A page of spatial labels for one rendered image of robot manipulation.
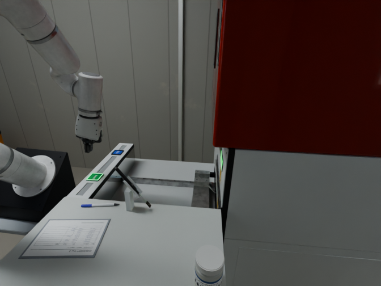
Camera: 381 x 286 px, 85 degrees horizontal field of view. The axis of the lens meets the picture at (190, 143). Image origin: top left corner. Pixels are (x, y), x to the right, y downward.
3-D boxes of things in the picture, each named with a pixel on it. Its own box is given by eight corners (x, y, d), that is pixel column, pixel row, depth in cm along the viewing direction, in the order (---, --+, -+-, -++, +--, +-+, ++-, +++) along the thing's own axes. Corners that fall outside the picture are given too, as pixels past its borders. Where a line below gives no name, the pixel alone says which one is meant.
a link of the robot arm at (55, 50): (-1, 31, 58) (67, 98, 85) (39, 44, 54) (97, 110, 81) (22, 11, 61) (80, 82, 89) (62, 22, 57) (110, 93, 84)
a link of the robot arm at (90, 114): (105, 107, 87) (105, 114, 88) (85, 102, 87) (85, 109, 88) (96, 113, 79) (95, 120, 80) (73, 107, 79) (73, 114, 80)
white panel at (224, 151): (217, 150, 158) (221, 98, 142) (224, 238, 84) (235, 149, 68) (213, 150, 159) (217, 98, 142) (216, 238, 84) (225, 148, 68)
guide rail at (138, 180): (211, 186, 116) (211, 182, 115) (211, 189, 114) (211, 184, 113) (124, 180, 119) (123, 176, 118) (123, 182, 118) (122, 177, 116)
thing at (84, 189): (135, 162, 139) (133, 143, 133) (93, 225, 88) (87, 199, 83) (122, 162, 139) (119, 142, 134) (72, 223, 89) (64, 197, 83)
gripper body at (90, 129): (106, 113, 87) (104, 137, 92) (82, 106, 87) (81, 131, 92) (97, 118, 81) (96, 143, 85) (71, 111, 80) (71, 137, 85)
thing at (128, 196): (144, 205, 79) (141, 176, 74) (140, 213, 76) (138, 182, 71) (128, 204, 80) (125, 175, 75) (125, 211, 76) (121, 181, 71)
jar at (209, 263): (220, 270, 57) (223, 245, 53) (221, 298, 50) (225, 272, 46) (195, 267, 57) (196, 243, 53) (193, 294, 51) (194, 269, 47)
